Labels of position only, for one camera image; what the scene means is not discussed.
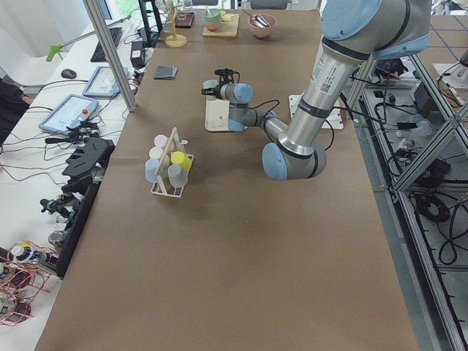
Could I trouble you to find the pink bowl with ice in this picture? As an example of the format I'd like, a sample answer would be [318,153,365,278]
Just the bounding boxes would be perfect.
[247,14,277,39]

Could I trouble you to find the green handled grabber tool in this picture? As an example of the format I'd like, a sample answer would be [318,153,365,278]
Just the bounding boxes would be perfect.
[46,15,132,62]

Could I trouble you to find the grey cup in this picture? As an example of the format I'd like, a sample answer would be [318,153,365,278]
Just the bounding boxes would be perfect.
[167,164,188,188]

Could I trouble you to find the aluminium frame post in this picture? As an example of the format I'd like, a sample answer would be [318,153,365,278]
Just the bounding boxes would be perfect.
[83,0,137,113]

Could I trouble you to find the grey folded cloth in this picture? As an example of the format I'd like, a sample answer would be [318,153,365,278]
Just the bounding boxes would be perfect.
[154,65,178,80]

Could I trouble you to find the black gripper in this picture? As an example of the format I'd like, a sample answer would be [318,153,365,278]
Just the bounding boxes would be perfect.
[206,85,222,99]

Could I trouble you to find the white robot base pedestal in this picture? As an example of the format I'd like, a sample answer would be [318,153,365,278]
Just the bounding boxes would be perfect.
[288,94,344,129]

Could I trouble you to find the cream rabbit tray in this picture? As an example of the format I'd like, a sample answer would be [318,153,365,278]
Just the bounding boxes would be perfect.
[205,98,230,132]

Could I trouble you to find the mint green cup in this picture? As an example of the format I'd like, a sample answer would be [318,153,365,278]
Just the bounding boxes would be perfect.
[201,80,218,96]

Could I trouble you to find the black keyboard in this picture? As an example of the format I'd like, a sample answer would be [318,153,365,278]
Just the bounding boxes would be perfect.
[90,26,124,63]

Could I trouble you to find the pink cup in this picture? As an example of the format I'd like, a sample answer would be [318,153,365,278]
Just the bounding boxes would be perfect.
[154,134,169,148]

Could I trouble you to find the wooden mug tree stand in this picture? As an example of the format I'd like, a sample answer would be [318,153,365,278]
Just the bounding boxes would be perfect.
[165,1,187,48]

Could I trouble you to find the stacked mint green bowls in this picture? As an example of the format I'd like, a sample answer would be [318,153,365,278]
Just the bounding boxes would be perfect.
[202,9,222,31]

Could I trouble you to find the cream white cup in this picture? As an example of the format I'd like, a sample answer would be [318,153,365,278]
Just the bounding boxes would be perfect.
[148,146,170,167]

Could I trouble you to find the teach pendant tablet far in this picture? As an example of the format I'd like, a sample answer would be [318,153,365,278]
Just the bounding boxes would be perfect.
[82,66,120,99]

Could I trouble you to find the teach pendant tablet near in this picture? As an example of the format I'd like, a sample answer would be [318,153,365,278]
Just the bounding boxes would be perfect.
[38,94,99,134]

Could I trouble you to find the light blue cup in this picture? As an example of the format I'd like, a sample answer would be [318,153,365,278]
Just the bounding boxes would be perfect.
[146,159,159,184]

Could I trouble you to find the white wire cup rack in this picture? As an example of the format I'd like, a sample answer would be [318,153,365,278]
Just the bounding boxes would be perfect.
[146,135,195,197]

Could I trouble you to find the black small box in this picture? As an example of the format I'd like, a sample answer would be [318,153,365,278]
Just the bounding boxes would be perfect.
[130,41,146,69]

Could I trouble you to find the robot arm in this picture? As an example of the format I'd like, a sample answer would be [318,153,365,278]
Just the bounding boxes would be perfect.
[202,1,431,181]

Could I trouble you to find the black computer mouse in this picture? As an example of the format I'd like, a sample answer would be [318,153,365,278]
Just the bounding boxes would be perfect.
[61,69,77,79]

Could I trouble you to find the wooden rack handle rod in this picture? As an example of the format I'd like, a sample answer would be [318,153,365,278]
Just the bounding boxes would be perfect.
[154,127,177,178]

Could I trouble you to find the yellow cup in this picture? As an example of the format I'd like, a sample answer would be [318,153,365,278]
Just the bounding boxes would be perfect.
[171,151,192,173]

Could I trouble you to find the metal ice scoop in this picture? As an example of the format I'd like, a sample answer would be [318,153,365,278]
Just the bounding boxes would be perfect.
[242,8,271,28]

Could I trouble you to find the teach pendant tablet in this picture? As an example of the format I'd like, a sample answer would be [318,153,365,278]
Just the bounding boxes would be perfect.
[82,66,120,99]
[38,94,99,134]

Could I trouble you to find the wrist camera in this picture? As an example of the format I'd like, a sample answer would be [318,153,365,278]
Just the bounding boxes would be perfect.
[214,68,237,86]

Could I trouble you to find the wooden cutting board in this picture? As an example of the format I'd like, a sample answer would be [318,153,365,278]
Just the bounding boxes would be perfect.
[203,14,239,39]

